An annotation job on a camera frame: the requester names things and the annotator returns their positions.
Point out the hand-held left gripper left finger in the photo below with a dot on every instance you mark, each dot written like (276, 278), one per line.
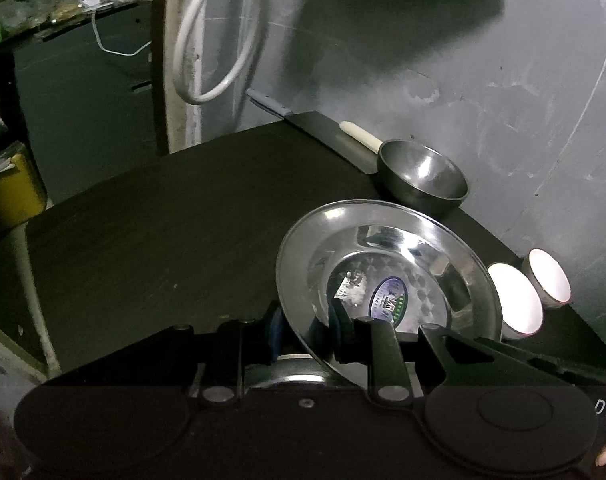
(273, 332)

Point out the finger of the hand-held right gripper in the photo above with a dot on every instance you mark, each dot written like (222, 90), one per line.
(558, 362)

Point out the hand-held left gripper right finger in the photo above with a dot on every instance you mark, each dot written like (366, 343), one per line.
(340, 327)

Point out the white bowl with red rim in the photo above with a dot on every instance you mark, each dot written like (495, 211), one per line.
(548, 277)
(515, 300)

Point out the steel plate with oval sticker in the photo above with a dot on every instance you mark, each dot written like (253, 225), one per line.
(383, 240)

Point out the steel bowl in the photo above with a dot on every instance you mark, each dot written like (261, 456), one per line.
(423, 175)

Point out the grey knife blade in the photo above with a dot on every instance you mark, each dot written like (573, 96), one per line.
(265, 104)

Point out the yellow container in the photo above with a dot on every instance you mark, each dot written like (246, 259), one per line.
(13, 190)

